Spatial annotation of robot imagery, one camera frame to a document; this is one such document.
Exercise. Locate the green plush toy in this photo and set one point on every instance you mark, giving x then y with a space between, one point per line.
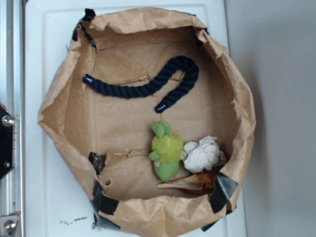
167 149

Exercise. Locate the brown paper bag tray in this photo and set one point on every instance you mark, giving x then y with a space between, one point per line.
105 141

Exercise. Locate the crumpled white paper ball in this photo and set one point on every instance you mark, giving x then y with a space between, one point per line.
202 155

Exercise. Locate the brown conch seashell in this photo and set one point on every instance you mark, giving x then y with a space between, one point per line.
198 183

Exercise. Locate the black mounting bracket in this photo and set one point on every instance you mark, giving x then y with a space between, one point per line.
6 141

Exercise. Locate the aluminium frame rail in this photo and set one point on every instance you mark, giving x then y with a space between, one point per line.
11 95

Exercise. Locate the silver corner bracket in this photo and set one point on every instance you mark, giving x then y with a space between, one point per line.
10 226

